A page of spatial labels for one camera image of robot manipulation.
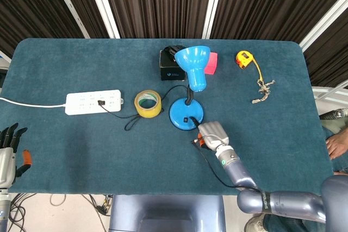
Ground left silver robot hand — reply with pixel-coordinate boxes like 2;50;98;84
0;122;33;189

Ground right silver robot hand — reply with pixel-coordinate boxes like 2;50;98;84
190;116;231;151

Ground blue desk lamp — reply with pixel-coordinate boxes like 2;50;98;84
169;46;211;131

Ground yellow packing tape roll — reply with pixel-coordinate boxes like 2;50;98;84
134;89;162;119

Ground pink foam block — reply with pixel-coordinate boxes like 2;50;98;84
204;52;219;76

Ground black cardboard box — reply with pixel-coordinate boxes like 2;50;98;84
159;45;188;81

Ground teal felt table mat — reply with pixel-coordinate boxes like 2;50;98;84
1;38;335;197

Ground yellow tape measure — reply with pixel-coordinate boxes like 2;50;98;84
235;50;264;82

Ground blue-grey robot torso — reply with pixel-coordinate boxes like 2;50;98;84
108;195;226;232

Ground white sneaker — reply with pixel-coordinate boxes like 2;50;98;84
244;214;269;232

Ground white power strip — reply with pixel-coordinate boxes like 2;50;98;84
65;89;124;116

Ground dark brown curtain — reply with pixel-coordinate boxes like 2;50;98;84
0;0;348;88

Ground black robot hand cable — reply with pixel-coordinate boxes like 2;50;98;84
191;140;260;192

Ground white power strip cable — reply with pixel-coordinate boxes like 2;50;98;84
0;97;67;108

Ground knotted beige rope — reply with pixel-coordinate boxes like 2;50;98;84
251;79;276;104

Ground black lamp power cord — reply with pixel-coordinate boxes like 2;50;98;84
97;84;191;131

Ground black floor cable bundle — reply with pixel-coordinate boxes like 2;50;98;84
8;193;114;232

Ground white frame rails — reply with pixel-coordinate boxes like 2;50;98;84
312;79;348;105

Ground white frame post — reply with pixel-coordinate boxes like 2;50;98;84
202;0;227;40
299;0;348;51
84;0;121;39
48;0;91;39

